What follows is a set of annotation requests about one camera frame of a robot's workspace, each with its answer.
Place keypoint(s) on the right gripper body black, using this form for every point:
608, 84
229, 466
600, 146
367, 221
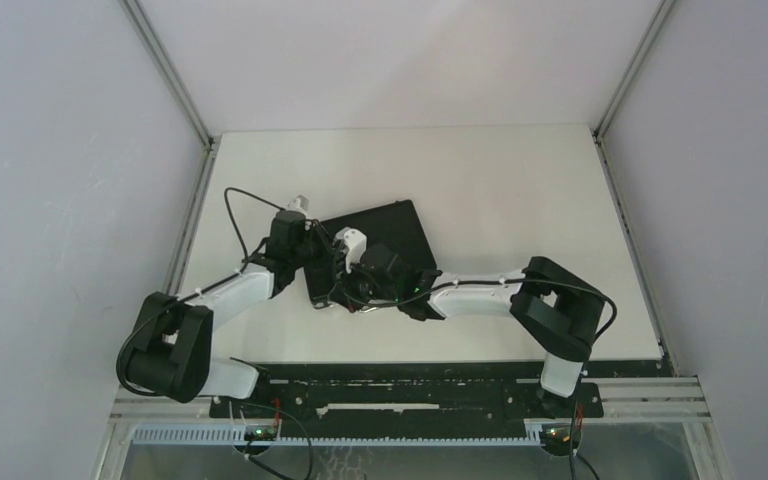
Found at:
360, 290

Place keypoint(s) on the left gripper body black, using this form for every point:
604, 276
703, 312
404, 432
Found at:
311, 247

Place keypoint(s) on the black aluminium poker case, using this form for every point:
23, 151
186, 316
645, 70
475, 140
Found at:
396, 225

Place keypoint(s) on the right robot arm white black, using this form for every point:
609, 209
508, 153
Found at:
564, 314

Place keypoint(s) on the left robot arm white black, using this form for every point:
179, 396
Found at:
169, 351

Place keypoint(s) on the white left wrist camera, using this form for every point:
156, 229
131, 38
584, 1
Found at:
299, 204

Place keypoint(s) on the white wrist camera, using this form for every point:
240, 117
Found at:
299, 204
350, 246

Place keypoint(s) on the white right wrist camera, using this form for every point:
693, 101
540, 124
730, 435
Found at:
350, 246

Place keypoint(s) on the black mounting rail base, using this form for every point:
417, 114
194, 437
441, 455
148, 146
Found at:
406, 401

